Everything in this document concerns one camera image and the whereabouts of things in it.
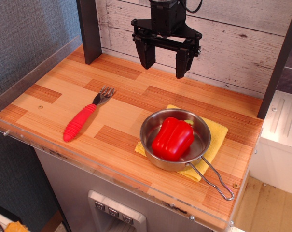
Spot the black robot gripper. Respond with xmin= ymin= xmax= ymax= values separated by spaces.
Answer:
xmin=131 ymin=0 xmax=202 ymax=79

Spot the red bell pepper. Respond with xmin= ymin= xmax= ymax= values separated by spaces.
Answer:
xmin=152 ymin=117 xmax=194 ymax=161

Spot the yellow folded cloth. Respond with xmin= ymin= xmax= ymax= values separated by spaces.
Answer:
xmin=134 ymin=104 xmax=229 ymax=182

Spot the white toy appliance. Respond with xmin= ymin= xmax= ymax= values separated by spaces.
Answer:
xmin=249 ymin=91 xmax=292 ymax=194

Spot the grey toy fridge cabinet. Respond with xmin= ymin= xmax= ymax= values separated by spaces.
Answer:
xmin=34 ymin=147 xmax=223 ymax=232

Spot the silver dispenser panel with buttons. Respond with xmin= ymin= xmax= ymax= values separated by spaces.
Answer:
xmin=88 ymin=190 xmax=147 ymax=232

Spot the orange object bottom left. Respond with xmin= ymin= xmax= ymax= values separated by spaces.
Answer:
xmin=4 ymin=221 xmax=29 ymax=232

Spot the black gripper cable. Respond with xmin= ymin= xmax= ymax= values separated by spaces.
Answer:
xmin=180 ymin=0 xmax=204 ymax=14

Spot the steel pot with wire handle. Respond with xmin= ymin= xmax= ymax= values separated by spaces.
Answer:
xmin=139 ymin=108 xmax=235 ymax=202

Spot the fork with red handle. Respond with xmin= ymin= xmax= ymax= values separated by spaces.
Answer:
xmin=63 ymin=86 xmax=115 ymax=142

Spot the dark right support post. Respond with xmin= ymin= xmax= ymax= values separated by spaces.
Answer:
xmin=257 ymin=18 xmax=292 ymax=119

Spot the clear acrylic guard rail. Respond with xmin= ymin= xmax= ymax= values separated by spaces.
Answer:
xmin=0 ymin=35 xmax=262 ymax=228

